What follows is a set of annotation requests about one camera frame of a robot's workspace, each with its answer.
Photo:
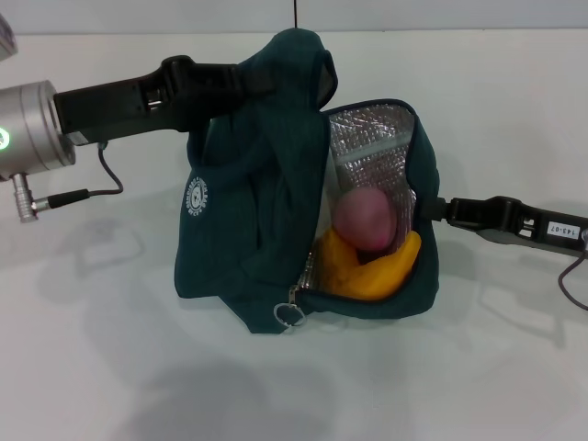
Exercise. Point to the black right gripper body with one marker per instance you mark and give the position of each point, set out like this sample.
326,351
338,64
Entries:
537,225

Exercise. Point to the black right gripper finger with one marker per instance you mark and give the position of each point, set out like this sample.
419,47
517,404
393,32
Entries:
459,212

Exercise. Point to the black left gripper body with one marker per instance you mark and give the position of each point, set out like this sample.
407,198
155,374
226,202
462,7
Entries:
128,103

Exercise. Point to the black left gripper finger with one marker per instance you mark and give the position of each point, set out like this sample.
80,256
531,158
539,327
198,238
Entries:
257,82

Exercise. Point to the pink toy peach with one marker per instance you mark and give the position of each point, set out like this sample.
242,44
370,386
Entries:
365,220

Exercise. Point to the yellow toy banana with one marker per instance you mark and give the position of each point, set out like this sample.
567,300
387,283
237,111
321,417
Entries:
372,275

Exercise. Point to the dark teal insulated lunch bag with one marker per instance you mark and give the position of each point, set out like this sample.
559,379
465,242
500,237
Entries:
239,220

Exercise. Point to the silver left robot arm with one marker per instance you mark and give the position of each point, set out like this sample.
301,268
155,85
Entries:
27,128

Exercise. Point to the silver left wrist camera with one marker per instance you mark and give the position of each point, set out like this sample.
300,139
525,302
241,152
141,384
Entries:
7,39

